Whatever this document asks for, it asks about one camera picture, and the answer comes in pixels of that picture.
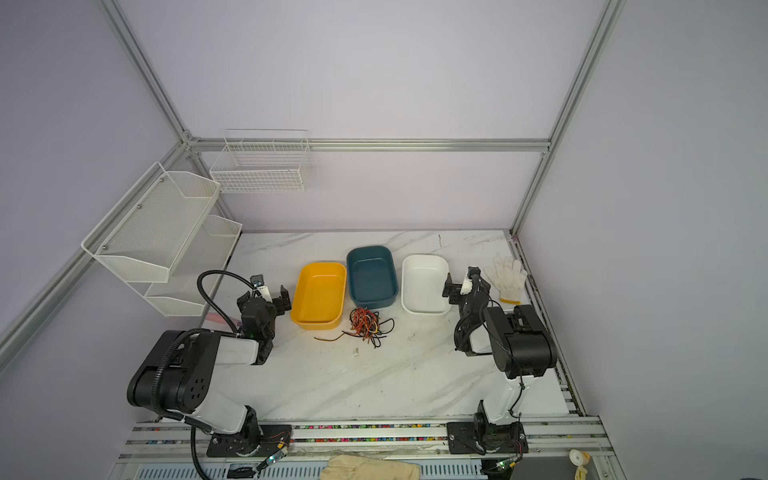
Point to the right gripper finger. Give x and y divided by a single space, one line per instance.
474 275
448 286

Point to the white mesh shelf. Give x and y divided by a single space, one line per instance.
144 237
210 249

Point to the white wire basket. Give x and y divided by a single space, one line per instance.
263 161

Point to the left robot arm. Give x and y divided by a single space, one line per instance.
176 379

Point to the white work glove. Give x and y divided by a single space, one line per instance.
508 276

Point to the white tape roll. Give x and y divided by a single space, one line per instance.
579 458

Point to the lower white mesh shelf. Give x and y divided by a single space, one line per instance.
210 249

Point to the beige cloth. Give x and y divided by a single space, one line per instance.
350 467

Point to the teal plastic bin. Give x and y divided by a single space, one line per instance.
372 277

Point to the yellow plastic bin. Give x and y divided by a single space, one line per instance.
319 298

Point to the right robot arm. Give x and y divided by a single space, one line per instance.
522 350

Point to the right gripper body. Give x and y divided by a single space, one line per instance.
456 288

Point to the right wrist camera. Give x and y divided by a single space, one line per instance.
466 286

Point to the upper white mesh shelf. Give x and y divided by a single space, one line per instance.
144 237

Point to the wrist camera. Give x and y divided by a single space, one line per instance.
260 288
466 286

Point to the white plastic bin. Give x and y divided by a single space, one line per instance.
423 279

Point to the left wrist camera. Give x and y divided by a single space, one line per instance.
260 288

